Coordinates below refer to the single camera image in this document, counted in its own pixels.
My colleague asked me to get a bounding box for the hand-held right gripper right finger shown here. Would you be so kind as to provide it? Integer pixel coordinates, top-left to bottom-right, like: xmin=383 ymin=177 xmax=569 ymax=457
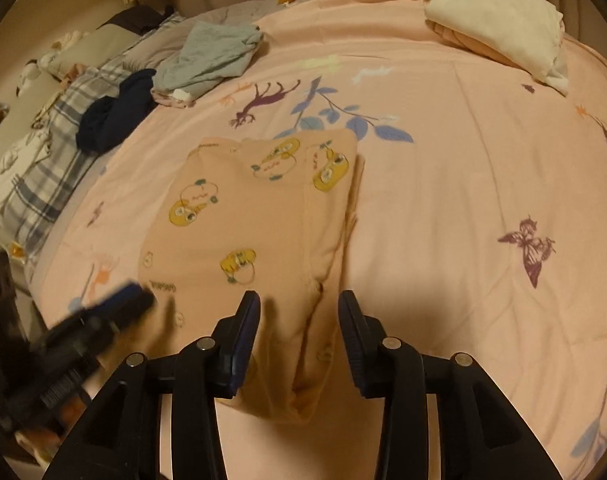
xmin=337 ymin=290 xmax=564 ymax=480

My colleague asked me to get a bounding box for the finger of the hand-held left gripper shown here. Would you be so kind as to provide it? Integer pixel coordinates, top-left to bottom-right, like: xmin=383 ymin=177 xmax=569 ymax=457
xmin=80 ymin=281 xmax=156 ymax=333

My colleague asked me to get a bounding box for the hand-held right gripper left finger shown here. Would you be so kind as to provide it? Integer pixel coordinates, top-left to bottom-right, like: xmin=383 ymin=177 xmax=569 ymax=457
xmin=40 ymin=290 xmax=262 ymax=480

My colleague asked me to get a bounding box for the peach cartoon print garment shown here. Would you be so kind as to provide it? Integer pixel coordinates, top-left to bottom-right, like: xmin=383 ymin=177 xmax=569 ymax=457
xmin=138 ymin=130 xmax=367 ymax=421

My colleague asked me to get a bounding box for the white printed pillow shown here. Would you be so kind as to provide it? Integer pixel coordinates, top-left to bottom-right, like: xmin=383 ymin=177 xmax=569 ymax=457
xmin=0 ymin=127 xmax=53 ymax=192

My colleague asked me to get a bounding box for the dark navy garment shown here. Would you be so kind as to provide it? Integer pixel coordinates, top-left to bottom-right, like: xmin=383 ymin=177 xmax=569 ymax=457
xmin=76 ymin=69 xmax=158 ymax=156

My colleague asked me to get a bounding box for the small pink and white garment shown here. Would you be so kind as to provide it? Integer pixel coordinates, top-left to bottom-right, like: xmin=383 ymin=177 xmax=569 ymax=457
xmin=150 ymin=85 xmax=196 ymax=109

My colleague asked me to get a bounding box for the pink printed bedsheet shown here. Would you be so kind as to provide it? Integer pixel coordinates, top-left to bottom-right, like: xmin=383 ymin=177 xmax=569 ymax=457
xmin=26 ymin=0 xmax=607 ymax=480

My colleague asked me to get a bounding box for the small plush toy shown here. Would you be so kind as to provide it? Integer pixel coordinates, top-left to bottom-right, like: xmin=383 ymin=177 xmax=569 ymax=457
xmin=16 ymin=59 xmax=43 ymax=98
xmin=38 ymin=32 xmax=91 ymax=81

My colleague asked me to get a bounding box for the grey garment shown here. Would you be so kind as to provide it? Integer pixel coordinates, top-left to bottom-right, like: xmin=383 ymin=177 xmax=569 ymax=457
xmin=153 ymin=20 xmax=264 ymax=101

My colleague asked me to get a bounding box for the dark brown cloth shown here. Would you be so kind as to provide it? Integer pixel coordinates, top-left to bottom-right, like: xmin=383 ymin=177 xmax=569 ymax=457
xmin=103 ymin=5 xmax=175 ymax=35

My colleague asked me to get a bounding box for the white folded garment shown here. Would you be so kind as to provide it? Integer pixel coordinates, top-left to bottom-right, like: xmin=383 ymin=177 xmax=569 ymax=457
xmin=425 ymin=0 xmax=570 ymax=96

